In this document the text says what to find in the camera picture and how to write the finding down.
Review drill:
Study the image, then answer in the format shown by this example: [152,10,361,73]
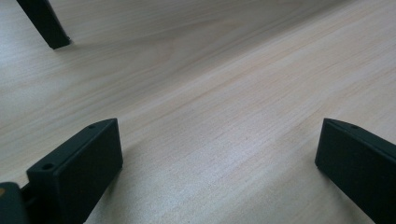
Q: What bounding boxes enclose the black stand leg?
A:
[16,0,72,50]

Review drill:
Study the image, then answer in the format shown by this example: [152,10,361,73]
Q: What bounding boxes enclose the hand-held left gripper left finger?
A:
[26,118,124,224]

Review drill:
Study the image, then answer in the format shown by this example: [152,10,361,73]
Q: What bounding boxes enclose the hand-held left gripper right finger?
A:
[314,118,396,224]

